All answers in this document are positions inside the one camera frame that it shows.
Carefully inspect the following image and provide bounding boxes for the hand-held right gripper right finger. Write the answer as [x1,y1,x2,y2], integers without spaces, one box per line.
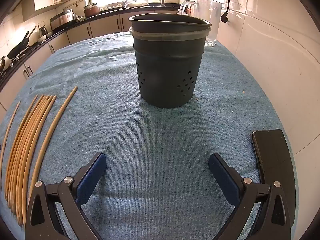
[208,153,292,240]

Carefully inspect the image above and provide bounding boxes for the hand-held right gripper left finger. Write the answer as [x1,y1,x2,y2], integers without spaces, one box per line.
[25,152,107,240]

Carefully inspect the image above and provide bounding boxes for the bundle of wooden chopsticks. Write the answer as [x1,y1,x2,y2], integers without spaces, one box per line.
[0,86,78,227]

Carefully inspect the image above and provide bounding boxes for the dark grey chopstick holder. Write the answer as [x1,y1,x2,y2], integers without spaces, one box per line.
[128,14,212,109]

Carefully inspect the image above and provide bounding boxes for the black smartphone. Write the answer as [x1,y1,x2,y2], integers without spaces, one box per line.
[251,129,297,207]

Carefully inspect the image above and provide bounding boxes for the blue table cloth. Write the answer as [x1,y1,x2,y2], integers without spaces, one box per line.
[0,31,299,240]

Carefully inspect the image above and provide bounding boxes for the gas stove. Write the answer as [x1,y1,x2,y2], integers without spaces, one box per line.
[0,45,33,80]

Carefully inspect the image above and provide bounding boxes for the black wok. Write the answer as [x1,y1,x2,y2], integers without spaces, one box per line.
[6,31,30,58]

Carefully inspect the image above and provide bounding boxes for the beige base cabinets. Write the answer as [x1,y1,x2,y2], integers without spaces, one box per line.
[0,4,185,110]

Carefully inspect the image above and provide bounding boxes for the clear glass mug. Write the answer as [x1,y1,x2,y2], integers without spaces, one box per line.
[179,0,223,47]

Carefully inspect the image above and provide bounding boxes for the silver rice cooker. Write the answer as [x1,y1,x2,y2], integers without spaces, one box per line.
[49,9,77,30]

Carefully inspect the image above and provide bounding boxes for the brown cooking pot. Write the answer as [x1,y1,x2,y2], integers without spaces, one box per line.
[83,3,100,18]

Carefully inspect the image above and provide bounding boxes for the steel pot lid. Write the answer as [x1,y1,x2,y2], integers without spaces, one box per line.
[124,0,148,8]

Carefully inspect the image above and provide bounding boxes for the black power cable with plug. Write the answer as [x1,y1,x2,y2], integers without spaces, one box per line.
[220,0,234,23]

